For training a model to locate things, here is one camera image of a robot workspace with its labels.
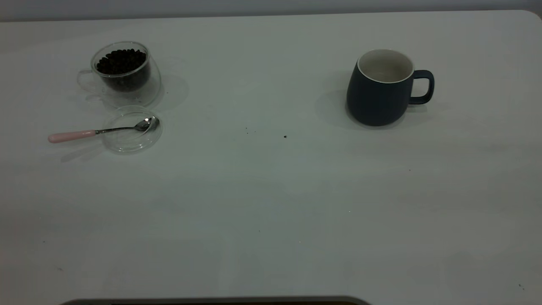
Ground dark grey ceramic mug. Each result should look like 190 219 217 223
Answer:
346 49 435 127

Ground pink-handled metal spoon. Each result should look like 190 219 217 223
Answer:
48 117 160 144

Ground dark coffee beans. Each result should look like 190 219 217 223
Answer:
96 49 151 92

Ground clear glass saucer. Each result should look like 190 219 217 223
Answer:
102 105 163 153

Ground clear double-wall glass cup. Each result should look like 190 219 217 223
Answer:
77 41 162 108

